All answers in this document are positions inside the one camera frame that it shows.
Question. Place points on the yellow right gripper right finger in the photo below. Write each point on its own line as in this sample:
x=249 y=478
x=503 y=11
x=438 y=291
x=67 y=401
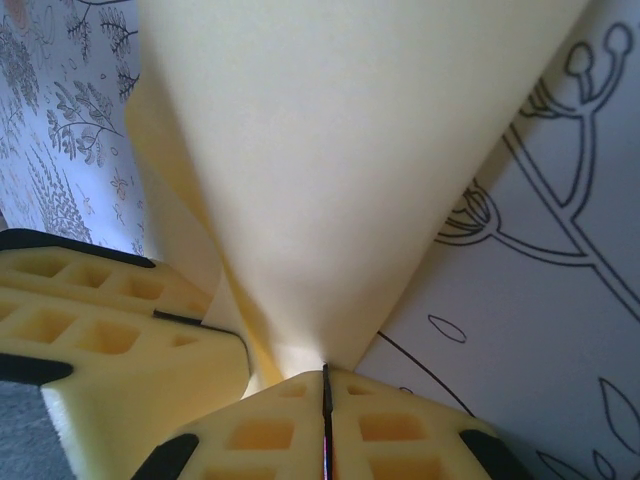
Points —
x=390 y=405

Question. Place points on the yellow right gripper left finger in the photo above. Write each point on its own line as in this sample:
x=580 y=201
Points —
x=290 y=400

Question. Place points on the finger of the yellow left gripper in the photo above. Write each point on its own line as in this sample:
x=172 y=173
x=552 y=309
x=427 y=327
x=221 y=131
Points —
x=150 y=390
x=175 y=285

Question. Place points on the pale yellow paper sheet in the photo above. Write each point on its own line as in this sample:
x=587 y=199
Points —
x=325 y=150

